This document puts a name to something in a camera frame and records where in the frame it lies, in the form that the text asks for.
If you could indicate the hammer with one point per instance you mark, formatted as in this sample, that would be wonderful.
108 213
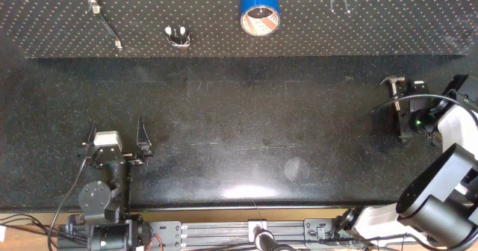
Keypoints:
394 94

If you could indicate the white paper tag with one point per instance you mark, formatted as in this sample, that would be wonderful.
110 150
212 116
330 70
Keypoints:
2 233

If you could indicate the black pegboard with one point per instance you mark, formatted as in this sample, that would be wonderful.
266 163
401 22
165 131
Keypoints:
336 30

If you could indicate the mounting rail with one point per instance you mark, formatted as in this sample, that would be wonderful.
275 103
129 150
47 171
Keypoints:
216 232

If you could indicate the black and white pliers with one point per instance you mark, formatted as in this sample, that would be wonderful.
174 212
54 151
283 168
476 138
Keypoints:
175 37

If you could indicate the wrench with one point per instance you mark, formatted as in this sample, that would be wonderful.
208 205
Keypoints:
107 25

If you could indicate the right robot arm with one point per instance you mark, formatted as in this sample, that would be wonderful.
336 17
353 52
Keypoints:
440 191

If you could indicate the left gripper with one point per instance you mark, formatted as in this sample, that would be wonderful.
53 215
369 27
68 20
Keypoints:
140 157

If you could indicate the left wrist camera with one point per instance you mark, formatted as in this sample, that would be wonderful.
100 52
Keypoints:
108 140

